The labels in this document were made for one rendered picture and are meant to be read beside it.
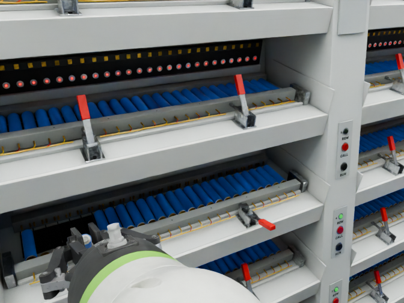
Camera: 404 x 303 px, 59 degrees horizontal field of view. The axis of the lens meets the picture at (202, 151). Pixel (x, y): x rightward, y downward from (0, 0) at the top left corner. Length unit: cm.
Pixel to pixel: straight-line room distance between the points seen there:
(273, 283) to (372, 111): 43
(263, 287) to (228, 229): 21
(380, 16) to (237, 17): 34
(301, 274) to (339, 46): 51
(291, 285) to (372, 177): 32
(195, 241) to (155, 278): 46
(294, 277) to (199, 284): 71
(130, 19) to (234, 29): 17
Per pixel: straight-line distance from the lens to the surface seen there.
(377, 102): 85
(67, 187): 54
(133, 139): 58
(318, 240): 86
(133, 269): 24
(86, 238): 57
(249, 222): 69
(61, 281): 40
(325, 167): 77
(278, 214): 74
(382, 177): 96
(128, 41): 52
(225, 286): 19
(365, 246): 103
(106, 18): 51
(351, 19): 75
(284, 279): 88
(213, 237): 67
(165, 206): 70
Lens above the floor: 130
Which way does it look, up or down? 18 degrees down
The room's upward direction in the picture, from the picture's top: 4 degrees counter-clockwise
